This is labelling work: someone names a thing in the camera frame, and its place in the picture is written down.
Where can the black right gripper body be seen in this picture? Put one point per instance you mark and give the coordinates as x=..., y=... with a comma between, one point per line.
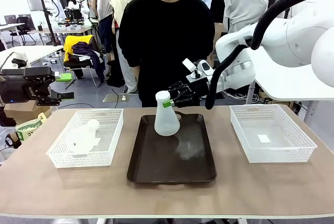
x=199, y=88

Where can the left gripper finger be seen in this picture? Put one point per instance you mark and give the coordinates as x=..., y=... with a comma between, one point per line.
x=62, y=77
x=49, y=98

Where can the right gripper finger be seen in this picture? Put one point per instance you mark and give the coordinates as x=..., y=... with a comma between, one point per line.
x=180, y=87
x=182, y=101

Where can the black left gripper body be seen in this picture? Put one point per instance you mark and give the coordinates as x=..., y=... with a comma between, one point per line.
x=13, y=88

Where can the white translucent conical flask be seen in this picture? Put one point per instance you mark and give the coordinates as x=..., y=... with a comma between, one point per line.
x=167, y=124
x=83, y=138

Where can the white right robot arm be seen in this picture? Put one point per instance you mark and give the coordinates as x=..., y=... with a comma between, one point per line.
x=300, y=41

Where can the person's right hand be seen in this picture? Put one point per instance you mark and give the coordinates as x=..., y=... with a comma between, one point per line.
x=136, y=77

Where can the black metal chair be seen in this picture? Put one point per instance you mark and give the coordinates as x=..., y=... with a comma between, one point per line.
x=75, y=64

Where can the brown cardboard box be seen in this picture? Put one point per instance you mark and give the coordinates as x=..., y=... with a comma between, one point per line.
x=21, y=109

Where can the yellow garment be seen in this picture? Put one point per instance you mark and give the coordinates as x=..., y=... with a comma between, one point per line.
x=69, y=44

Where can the dark purple garment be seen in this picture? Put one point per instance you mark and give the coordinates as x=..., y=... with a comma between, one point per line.
x=83, y=49

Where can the green and white bag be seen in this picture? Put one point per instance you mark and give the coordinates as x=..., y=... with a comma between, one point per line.
x=28, y=130

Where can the long beige work table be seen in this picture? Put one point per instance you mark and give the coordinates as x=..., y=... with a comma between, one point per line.
x=78, y=29

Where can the person in black sweater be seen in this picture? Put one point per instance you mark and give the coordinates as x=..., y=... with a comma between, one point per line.
x=167, y=38

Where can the black tripod stand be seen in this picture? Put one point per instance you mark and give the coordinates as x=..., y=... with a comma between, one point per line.
x=49, y=25

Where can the metal floor plate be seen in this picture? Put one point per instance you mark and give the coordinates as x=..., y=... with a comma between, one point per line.
x=112, y=98

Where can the black office chair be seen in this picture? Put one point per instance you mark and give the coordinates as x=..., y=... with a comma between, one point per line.
x=22, y=28

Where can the white office desk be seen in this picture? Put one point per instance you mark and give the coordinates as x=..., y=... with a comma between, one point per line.
x=10, y=26

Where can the dark brown plastic tray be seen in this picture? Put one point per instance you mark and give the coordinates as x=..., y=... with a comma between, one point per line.
x=167, y=161

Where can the white perforated plastic basket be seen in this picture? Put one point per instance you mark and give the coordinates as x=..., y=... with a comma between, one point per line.
x=78, y=160
x=276, y=154

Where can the mannequin with white tank top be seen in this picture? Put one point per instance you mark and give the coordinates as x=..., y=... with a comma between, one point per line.
x=103, y=2

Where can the person in black jacket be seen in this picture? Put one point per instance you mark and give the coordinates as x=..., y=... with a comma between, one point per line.
x=216, y=2

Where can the mannequin with white shirt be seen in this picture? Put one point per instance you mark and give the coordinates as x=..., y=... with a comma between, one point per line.
x=242, y=4

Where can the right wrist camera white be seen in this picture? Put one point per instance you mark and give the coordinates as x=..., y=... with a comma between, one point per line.
x=188, y=64

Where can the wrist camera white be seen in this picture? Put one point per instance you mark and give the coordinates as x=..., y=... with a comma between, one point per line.
x=188, y=64
x=18, y=63

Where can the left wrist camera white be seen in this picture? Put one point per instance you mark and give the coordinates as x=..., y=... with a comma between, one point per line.
x=18, y=63

